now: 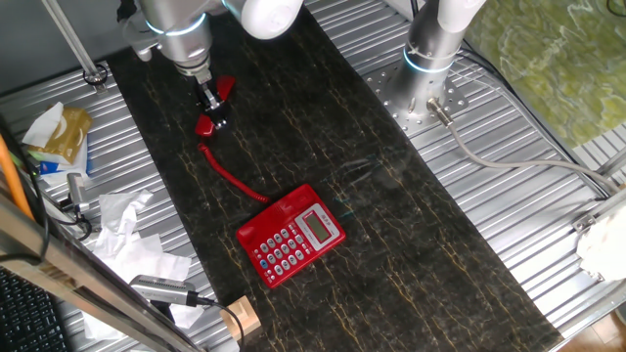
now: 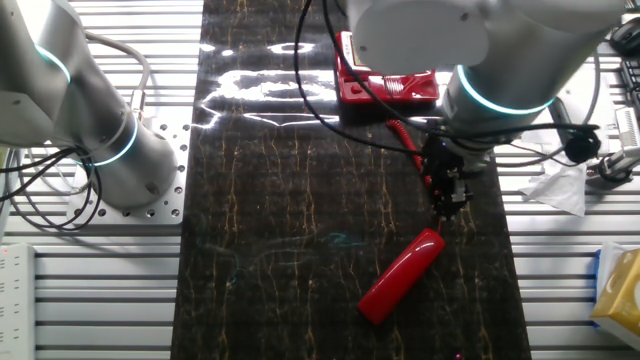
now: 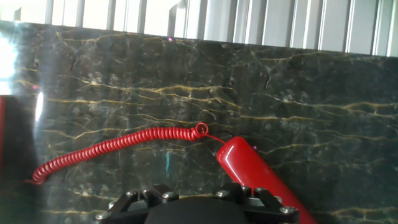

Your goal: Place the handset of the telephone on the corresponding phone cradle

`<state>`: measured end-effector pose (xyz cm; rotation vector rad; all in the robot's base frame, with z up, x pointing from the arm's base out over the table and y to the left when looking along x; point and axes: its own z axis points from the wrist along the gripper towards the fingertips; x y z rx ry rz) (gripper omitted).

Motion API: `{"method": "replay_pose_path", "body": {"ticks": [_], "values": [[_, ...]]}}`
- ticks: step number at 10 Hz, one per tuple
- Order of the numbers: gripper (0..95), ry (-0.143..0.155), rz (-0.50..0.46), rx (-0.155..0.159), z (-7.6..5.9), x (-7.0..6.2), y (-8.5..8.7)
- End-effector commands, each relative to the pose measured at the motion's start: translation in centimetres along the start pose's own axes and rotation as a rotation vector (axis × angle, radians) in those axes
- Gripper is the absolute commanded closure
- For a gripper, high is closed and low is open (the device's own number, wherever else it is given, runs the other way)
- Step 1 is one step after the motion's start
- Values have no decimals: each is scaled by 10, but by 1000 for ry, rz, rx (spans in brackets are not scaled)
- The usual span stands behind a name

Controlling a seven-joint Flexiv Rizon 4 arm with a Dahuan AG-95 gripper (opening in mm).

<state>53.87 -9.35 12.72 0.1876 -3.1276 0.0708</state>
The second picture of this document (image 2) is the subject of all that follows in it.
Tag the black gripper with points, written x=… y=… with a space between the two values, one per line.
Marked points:
x=447 y=165

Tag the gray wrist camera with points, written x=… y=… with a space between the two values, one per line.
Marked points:
x=560 y=115

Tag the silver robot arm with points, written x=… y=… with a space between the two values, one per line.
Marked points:
x=45 y=85

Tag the white tissue sheet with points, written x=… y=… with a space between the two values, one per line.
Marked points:
x=607 y=262

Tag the black marble pattern mat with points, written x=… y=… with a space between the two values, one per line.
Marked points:
x=300 y=200

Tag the white crumpled tissue paper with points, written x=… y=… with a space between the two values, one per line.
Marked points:
x=560 y=190

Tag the black keyboard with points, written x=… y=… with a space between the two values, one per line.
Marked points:
x=632 y=80

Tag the white power strip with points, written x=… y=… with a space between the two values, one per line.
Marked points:
x=17 y=300

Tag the black computer mouse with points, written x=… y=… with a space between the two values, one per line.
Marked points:
x=627 y=40

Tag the red telephone base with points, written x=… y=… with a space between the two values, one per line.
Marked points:
x=415 y=90

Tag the silver robot mounting plate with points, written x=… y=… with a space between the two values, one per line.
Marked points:
x=170 y=200

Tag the silver ribbed camera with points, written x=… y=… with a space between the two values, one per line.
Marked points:
x=629 y=127

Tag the yellow tissue box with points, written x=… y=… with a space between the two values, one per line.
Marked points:
x=622 y=295

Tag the red telephone handset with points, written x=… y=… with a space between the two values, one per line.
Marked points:
x=400 y=277

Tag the small silver camera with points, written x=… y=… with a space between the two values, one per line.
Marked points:
x=620 y=162

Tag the blue white tissue pack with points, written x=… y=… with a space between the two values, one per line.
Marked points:
x=596 y=280

